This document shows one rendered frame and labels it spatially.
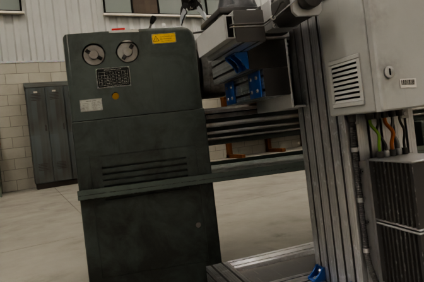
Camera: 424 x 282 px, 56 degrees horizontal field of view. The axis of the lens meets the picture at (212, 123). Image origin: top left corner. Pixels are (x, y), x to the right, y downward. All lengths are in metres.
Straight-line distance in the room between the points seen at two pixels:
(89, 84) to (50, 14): 7.07
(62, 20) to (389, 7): 8.15
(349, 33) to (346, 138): 0.30
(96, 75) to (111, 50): 0.13
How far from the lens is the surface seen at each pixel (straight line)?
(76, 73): 1.90
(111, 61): 1.89
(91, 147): 1.87
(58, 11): 8.92
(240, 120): 2.00
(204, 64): 2.00
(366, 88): 1.05
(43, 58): 8.68
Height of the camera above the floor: 0.77
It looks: 1 degrees up
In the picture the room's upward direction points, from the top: 7 degrees counter-clockwise
